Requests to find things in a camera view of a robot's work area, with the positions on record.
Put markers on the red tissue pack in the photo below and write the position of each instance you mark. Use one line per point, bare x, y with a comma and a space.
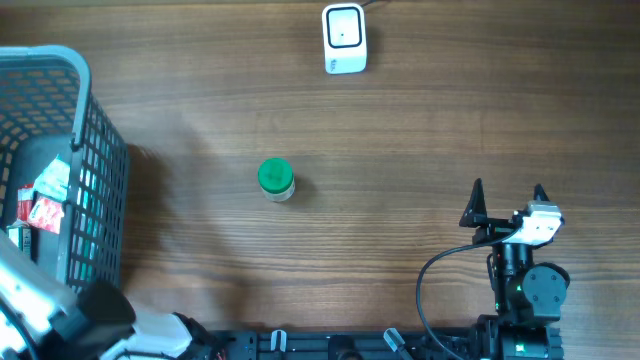
46, 214

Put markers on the teal wet wipes pack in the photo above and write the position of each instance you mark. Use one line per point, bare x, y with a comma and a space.
53, 181

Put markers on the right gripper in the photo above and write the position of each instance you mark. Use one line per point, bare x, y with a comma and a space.
476, 214

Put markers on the red snack stick pack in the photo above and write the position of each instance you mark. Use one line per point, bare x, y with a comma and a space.
25, 199

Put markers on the grey plastic mesh basket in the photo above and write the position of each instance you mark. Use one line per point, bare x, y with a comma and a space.
48, 111

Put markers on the black mounting rail base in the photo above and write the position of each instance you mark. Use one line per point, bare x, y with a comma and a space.
466, 343

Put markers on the green white candy bar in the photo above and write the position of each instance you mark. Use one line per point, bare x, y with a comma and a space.
21, 236

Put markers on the green lid jar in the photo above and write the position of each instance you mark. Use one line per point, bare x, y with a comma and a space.
276, 179

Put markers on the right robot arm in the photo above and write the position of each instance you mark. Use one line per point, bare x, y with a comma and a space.
528, 295

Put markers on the white barcode scanner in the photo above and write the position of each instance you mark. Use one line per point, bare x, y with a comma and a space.
344, 38

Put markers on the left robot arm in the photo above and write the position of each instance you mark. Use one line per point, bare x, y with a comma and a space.
42, 318

